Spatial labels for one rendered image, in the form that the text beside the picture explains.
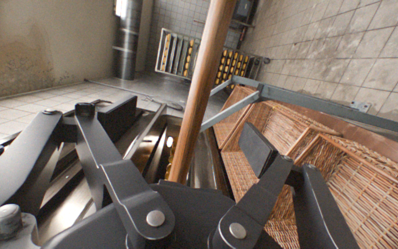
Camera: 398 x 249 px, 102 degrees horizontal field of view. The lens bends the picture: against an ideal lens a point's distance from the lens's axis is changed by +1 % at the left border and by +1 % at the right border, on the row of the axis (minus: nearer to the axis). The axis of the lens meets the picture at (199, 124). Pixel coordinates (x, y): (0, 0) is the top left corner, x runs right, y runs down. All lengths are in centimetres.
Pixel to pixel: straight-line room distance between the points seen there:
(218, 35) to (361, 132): 68
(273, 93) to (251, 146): 50
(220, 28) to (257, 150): 15
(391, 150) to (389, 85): 86
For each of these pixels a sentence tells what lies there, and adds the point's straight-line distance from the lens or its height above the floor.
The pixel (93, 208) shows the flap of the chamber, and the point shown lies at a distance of 63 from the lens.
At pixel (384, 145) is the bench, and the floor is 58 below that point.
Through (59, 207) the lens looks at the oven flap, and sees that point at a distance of 89.
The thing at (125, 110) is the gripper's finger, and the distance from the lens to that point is 17.
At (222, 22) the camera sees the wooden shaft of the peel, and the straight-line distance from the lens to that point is 23.
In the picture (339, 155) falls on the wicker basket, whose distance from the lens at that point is 81.
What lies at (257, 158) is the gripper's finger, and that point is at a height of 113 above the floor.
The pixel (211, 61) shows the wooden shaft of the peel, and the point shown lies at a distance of 23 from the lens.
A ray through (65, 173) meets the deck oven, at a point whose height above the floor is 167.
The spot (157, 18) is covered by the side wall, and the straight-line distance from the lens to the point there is 541.
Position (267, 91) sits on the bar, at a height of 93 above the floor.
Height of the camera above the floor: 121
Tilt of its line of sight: 7 degrees down
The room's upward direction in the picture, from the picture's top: 77 degrees counter-clockwise
